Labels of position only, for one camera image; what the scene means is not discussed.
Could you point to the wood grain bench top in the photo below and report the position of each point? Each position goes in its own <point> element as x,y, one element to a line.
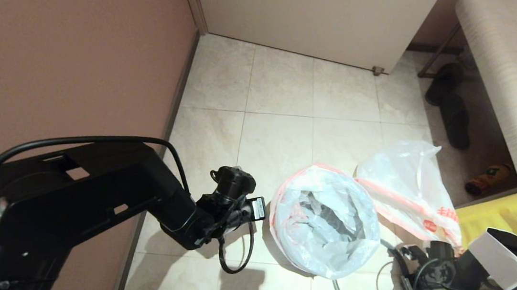
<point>511,70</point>

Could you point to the used white printed trash bag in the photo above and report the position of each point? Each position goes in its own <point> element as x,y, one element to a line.
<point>408,180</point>

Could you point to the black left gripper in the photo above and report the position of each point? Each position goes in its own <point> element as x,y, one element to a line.
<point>244,211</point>

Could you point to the yellow fabric bag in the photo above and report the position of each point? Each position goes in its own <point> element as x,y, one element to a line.
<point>510,214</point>

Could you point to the white door panel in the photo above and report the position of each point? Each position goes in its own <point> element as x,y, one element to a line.
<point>310,16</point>

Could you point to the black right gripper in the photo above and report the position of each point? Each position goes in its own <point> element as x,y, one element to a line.
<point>436,279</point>

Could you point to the orange brown shoe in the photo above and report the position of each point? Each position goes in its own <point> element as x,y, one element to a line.
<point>488,179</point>

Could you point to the dark metal bench leg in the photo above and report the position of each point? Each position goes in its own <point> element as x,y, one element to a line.
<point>436,53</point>

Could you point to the white plastic bag orange trim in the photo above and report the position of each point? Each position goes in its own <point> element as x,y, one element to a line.
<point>327,219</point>

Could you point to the small metal door stopper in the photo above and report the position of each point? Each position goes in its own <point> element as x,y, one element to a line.
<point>378,71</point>

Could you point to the black slipper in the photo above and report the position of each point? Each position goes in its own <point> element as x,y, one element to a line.
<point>456,125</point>
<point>443,83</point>

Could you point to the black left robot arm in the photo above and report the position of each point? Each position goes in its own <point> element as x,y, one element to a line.
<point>79,203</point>

